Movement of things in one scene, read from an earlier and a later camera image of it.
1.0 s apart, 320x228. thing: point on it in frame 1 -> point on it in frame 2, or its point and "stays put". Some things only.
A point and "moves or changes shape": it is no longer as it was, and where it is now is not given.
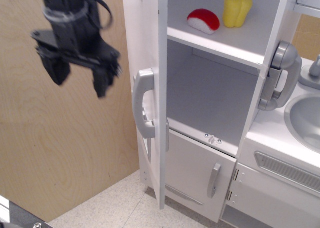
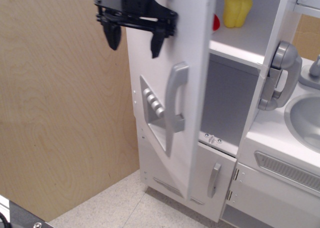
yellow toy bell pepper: x=237 y=4 stays put
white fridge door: x=146 y=15 moves or changes shape
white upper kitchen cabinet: x=306 y=1 stays put
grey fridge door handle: x=144 y=82 -> x=174 y=122
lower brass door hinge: x=229 y=195 stays put
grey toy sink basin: x=302 y=117 stays put
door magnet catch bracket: x=212 y=138 stays put
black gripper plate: x=96 y=52 -> x=158 y=18
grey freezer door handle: x=212 y=186 stays put
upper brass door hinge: x=236 y=174 stays put
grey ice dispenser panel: x=148 y=117 -> x=155 y=114
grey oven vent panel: x=306 y=176 stays put
